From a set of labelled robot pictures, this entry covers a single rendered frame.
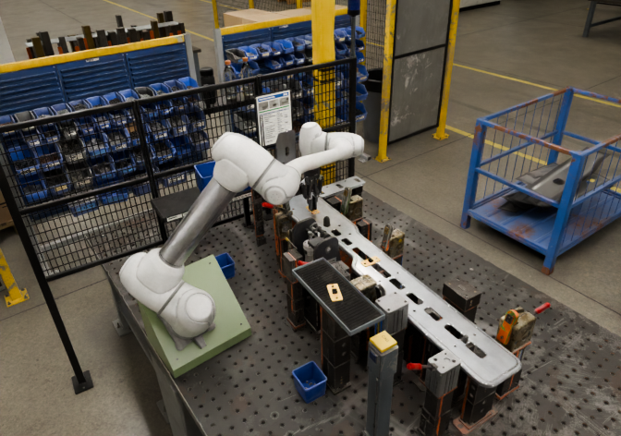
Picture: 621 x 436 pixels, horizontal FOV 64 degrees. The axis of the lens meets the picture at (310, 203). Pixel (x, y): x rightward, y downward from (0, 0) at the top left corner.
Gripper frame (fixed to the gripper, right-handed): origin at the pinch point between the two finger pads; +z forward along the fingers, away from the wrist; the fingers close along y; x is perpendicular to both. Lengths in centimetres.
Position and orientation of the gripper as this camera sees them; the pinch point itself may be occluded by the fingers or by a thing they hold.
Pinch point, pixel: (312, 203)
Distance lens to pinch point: 240.6
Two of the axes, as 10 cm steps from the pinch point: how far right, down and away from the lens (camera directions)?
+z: 0.3, 8.5, 5.3
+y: 8.5, -3.0, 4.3
